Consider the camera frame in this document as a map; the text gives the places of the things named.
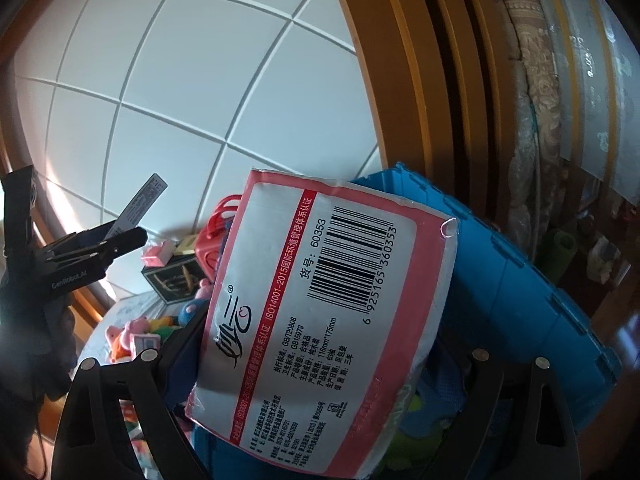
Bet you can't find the rolled patterned rug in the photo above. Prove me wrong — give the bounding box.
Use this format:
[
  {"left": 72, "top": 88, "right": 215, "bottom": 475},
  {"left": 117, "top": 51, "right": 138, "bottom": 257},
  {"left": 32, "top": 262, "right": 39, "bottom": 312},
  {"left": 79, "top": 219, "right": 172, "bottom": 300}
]
[{"left": 495, "top": 0, "right": 563, "bottom": 241}]

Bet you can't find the white panelled headboard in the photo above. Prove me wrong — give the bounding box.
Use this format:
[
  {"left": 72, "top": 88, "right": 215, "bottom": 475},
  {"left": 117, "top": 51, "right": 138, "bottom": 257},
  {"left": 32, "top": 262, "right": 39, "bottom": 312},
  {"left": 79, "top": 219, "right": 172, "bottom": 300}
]
[{"left": 10, "top": 0, "right": 386, "bottom": 301}]

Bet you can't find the small green yellow plush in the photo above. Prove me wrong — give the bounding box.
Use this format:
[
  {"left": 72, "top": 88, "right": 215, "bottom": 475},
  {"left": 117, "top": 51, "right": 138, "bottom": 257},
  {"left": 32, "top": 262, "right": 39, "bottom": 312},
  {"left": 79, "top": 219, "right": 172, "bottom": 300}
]
[{"left": 149, "top": 315, "right": 182, "bottom": 335}]

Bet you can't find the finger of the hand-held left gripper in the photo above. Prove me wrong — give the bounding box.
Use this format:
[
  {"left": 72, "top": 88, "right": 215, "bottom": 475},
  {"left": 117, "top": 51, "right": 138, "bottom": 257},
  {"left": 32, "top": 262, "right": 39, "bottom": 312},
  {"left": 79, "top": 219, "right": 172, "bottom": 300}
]
[
  {"left": 45, "top": 224, "right": 121, "bottom": 253},
  {"left": 52, "top": 227, "right": 149, "bottom": 267}
]

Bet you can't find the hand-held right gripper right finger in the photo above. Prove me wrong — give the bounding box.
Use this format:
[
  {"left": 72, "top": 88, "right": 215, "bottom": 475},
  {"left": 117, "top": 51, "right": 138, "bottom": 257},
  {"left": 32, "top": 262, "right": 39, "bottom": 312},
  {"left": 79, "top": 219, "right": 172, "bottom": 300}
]
[{"left": 435, "top": 332, "right": 581, "bottom": 480}]

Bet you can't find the blue pig plush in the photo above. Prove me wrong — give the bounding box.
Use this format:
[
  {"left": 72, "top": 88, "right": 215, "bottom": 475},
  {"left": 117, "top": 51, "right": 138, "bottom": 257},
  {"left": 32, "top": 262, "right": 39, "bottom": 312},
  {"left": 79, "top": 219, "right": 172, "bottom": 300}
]
[{"left": 179, "top": 280, "right": 213, "bottom": 326}]

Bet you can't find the pink tissue pack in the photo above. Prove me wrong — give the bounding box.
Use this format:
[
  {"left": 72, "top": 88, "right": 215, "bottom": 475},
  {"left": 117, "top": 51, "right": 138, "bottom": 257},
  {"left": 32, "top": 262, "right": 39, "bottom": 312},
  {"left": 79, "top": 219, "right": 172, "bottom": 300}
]
[
  {"left": 142, "top": 241, "right": 173, "bottom": 267},
  {"left": 130, "top": 334, "right": 161, "bottom": 358},
  {"left": 185, "top": 167, "right": 458, "bottom": 476}
]

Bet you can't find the blue plastic crate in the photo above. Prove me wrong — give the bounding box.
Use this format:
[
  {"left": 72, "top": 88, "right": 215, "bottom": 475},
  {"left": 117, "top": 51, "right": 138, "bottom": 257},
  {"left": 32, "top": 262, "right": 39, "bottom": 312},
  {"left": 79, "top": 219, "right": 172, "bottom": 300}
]
[{"left": 192, "top": 161, "right": 623, "bottom": 480}]

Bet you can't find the pink pig plush orange dress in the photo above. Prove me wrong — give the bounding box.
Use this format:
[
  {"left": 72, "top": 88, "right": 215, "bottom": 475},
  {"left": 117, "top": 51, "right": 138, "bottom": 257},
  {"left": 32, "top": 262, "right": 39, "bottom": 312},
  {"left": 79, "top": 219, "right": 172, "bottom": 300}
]
[{"left": 105, "top": 317, "right": 151, "bottom": 366}]

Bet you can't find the translucent plastic sheet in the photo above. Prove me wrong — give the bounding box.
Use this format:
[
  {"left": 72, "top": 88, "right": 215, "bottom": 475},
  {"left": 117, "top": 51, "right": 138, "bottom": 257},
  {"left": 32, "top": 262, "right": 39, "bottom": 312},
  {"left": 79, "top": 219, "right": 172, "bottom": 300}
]
[{"left": 545, "top": 0, "right": 640, "bottom": 201}]

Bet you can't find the person's left forearm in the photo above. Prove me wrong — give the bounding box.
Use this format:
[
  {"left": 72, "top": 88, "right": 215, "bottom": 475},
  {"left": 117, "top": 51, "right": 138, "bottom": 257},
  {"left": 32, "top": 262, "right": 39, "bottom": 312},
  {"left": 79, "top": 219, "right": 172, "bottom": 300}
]
[{"left": 0, "top": 380, "right": 53, "bottom": 480}]

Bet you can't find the slim white carton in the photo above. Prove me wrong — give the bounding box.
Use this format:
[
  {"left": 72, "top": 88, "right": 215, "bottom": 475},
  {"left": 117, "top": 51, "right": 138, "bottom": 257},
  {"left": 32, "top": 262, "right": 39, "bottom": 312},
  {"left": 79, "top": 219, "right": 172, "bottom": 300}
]
[{"left": 116, "top": 172, "right": 166, "bottom": 233}]

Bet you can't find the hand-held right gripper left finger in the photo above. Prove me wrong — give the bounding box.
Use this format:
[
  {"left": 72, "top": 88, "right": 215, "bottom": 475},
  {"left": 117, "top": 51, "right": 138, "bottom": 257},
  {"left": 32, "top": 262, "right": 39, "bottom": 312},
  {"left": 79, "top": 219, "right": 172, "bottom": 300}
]
[{"left": 52, "top": 307, "right": 221, "bottom": 480}]

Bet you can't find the person's left hand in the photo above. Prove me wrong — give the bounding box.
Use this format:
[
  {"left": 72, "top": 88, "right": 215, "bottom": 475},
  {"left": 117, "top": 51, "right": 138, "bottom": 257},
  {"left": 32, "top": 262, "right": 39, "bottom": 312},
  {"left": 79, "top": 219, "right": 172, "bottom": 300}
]
[{"left": 0, "top": 285, "right": 78, "bottom": 403}]

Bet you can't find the green rolled mat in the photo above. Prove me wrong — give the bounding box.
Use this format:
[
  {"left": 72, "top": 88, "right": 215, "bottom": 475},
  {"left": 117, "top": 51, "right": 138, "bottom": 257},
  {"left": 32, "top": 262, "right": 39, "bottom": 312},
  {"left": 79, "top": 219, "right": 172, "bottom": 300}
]
[{"left": 537, "top": 230, "right": 578, "bottom": 286}]

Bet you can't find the dark green gold box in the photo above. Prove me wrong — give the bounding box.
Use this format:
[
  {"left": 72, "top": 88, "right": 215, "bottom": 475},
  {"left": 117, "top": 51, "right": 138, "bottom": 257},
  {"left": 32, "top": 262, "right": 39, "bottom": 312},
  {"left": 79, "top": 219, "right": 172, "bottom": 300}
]
[{"left": 141, "top": 255, "right": 211, "bottom": 305}]

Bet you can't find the red toy suitcase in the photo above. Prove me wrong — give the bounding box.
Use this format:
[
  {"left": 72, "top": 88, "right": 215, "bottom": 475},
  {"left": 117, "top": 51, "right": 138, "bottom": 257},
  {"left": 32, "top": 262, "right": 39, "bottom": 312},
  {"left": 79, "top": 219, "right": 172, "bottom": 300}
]
[{"left": 195, "top": 194, "right": 241, "bottom": 273}]

